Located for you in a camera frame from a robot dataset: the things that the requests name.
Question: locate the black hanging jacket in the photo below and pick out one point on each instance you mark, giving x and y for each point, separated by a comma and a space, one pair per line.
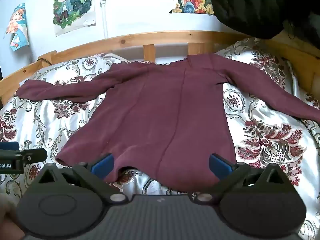
250, 5

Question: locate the maroon long-sleeve shirt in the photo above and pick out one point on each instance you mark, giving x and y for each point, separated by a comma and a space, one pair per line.
160, 110

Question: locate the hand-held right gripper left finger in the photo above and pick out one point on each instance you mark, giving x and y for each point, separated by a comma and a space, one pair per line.
103, 166

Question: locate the blond figure wall poster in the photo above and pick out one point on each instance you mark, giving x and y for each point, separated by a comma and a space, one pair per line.
72, 7

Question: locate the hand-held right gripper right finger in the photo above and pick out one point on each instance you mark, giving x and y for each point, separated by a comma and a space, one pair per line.
220, 166

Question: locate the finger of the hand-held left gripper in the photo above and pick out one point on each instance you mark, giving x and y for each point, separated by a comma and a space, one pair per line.
35, 155
8, 145

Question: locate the orange-haired figure wall poster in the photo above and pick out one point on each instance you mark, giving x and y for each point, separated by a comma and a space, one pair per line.
17, 27

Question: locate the white wall pipe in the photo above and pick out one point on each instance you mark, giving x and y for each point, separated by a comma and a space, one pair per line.
104, 17

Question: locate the white floral blanket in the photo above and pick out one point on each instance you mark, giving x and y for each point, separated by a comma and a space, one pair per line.
270, 120

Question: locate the wooden bed frame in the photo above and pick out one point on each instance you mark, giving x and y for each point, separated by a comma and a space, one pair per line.
120, 41

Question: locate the person's left hand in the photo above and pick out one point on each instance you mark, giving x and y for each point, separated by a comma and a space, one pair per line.
7, 220

